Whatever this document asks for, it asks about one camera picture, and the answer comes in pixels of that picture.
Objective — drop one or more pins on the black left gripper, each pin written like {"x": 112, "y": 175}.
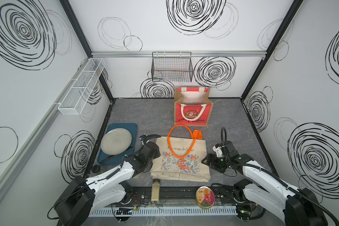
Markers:
{"x": 157, "y": 152}

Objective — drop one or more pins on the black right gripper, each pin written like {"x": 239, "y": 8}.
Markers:
{"x": 212, "y": 164}

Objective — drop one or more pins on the beige floral canvas tote bag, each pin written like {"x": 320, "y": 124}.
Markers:
{"x": 180, "y": 158}

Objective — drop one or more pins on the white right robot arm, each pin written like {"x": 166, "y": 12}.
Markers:
{"x": 293, "y": 206}

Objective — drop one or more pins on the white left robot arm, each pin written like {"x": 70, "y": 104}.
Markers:
{"x": 82, "y": 196}

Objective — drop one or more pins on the red jute Christmas bag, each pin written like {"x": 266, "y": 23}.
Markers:
{"x": 192, "y": 106}

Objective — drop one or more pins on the glass spice bottle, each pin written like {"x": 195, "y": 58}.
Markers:
{"x": 155, "y": 195}

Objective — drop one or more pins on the grey round plate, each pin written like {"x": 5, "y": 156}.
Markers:
{"x": 116, "y": 141}

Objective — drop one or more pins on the black chopstick on tray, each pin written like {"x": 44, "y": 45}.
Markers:
{"x": 112, "y": 156}

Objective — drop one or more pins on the round pink tin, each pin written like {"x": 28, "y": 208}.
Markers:
{"x": 205, "y": 197}

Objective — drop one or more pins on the teal tray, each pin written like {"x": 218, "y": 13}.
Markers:
{"x": 132, "y": 128}

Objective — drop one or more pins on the small black round lid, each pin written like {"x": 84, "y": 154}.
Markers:
{"x": 96, "y": 169}

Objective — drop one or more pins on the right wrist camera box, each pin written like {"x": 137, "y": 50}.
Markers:
{"x": 217, "y": 149}

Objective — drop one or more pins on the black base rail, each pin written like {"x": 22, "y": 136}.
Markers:
{"x": 143, "y": 195}

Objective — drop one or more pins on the white slotted cable duct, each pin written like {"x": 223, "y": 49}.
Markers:
{"x": 165, "y": 211}

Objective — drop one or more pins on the white wire wall shelf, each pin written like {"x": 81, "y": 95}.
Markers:
{"x": 78, "y": 95}

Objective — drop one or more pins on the black wire wall basket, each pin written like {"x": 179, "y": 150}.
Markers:
{"x": 172, "y": 69}

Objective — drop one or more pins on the aluminium wall rail back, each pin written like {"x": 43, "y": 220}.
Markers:
{"x": 215, "y": 53}

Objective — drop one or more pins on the aluminium wall rail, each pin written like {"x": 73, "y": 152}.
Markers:
{"x": 22, "y": 156}
{"x": 215, "y": 53}

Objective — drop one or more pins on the aluminium wall rail left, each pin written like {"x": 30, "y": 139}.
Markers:
{"x": 22, "y": 156}

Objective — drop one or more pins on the black corner frame post left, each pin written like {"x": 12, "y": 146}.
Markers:
{"x": 83, "y": 41}

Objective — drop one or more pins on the black corner frame post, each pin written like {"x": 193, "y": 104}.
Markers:
{"x": 272, "y": 46}
{"x": 83, "y": 41}

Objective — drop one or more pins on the black corner frame post right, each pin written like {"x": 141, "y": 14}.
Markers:
{"x": 272, "y": 46}

